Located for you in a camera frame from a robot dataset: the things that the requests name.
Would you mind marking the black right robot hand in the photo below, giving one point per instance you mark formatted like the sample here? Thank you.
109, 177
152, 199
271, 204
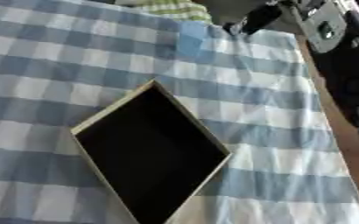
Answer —
261, 17

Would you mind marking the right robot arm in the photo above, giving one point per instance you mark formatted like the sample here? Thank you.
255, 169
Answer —
348, 73

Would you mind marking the cardboard box with black inside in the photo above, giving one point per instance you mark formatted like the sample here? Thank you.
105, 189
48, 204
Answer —
152, 151

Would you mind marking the green white striped soft item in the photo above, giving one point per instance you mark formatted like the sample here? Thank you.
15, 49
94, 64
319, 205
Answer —
180, 10

